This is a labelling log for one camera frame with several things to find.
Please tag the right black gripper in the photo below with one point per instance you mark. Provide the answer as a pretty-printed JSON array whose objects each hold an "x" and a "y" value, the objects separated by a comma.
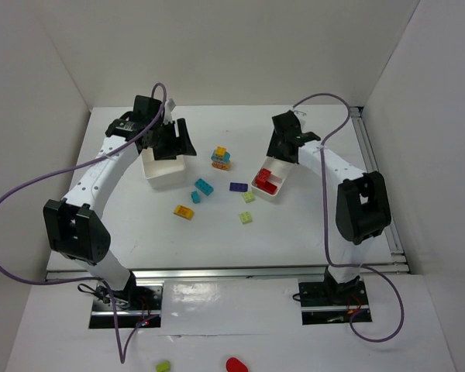
[{"x": 284, "y": 145}]

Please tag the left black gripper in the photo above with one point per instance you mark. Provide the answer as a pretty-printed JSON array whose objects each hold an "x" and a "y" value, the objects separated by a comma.
[{"x": 170, "y": 139}]

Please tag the white divided container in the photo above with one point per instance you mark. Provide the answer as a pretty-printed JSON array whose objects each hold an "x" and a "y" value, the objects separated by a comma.
[
  {"x": 279, "y": 173},
  {"x": 163, "y": 173}
]

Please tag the red sloped lego brick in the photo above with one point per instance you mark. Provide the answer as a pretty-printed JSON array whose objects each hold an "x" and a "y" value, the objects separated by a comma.
[{"x": 262, "y": 177}]

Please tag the red curved lego brick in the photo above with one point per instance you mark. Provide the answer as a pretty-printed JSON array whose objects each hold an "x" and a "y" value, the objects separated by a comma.
[{"x": 268, "y": 187}]

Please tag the lime green lego brick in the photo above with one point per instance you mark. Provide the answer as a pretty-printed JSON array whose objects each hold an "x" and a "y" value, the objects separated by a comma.
[
  {"x": 245, "y": 217},
  {"x": 248, "y": 197}
]

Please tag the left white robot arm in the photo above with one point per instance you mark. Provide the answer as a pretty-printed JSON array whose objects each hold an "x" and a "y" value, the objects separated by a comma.
[{"x": 74, "y": 224}]

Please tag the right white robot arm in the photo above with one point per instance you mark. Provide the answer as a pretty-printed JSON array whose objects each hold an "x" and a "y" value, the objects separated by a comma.
[{"x": 355, "y": 203}]

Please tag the stacked multicolour lego tower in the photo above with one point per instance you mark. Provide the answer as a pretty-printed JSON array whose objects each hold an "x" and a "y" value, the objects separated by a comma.
[{"x": 221, "y": 158}]

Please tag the small teal lego brick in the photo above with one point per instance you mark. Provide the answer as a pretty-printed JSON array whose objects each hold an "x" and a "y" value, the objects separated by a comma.
[{"x": 195, "y": 197}]

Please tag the long teal lego brick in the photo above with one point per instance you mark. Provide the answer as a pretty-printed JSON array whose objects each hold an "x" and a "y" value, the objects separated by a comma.
[{"x": 204, "y": 187}]

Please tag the orange lego brick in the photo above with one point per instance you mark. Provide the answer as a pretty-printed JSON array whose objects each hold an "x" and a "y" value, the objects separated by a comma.
[{"x": 184, "y": 212}]

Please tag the purple lego plate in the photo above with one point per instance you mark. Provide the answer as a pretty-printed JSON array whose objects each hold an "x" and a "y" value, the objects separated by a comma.
[{"x": 238, "y": 187}]

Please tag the green lego outside workspace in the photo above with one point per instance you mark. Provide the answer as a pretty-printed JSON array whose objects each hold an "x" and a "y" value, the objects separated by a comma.
[{"x": 163, "y": 366}]

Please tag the red object at edge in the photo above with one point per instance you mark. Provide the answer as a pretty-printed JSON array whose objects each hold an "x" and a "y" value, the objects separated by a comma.
[{"x": 235, "y": 365}]

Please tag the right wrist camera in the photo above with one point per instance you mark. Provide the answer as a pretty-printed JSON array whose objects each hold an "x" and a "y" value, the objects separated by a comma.
[{"x": 301, "y": 116}]

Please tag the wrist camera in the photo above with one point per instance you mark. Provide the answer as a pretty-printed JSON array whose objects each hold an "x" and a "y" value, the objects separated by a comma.
[
  {"x": 301, "y": 116},
  {"x": 169, "y": 105}
]

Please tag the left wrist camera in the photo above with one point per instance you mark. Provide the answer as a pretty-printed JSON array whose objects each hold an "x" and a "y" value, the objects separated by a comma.
[{"x": 169, "y": 105}]

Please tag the aluminium rail front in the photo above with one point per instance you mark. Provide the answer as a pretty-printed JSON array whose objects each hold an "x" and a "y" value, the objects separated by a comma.
[{"x": 395, "y": 268}]

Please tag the aluminium rail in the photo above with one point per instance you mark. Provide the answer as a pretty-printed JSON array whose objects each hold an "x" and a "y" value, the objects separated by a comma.
[
  {"x": 395, "y": 268},
  {"x": 389, "y": 241}
]

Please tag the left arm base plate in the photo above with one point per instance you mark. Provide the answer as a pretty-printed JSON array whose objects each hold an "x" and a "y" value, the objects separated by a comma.
[{"x": 146, "y": 307}]

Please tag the aluminium rail right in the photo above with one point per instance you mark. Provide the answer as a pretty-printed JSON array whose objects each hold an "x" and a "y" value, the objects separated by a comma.
[{"x": 389, "y": 241}]

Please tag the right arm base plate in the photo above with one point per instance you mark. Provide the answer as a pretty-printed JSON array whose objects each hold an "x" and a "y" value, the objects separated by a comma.
[{"x": 318, "y": 308}]

